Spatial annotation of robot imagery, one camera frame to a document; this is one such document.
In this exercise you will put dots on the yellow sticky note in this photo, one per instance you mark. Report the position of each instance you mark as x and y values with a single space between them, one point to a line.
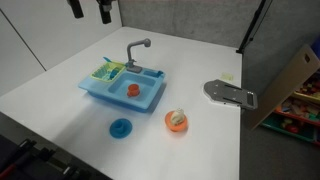
227 77

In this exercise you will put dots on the grey metal mounting plate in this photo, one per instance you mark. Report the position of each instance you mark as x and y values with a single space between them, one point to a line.
228 94

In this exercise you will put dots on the grey toy faucet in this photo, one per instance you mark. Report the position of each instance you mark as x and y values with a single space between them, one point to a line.
132 54

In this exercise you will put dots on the orange round stand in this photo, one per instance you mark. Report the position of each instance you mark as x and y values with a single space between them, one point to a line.
175 128

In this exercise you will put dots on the light blue toy sink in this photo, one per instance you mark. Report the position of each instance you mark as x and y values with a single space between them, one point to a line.
114 83

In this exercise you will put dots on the yellow-green dish rack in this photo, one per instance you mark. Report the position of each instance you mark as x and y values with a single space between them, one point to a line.
103 72

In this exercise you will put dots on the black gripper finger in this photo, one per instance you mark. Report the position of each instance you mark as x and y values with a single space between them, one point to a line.
76 8
105 6

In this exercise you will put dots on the white toy bottle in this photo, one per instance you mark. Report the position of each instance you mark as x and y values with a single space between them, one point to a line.
177 117

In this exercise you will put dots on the blue toy cup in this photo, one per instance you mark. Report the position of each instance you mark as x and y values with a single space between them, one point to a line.
113 73

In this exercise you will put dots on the wooden toy storage shelf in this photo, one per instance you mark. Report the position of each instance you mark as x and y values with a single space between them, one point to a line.
291 103

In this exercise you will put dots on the orange toy cup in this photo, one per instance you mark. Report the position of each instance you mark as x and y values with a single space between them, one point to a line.
133 90

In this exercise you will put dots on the black equipment at table edge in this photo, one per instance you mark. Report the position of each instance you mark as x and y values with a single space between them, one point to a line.
18 162

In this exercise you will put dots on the black tripod pole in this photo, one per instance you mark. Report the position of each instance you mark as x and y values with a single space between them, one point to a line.
253 22

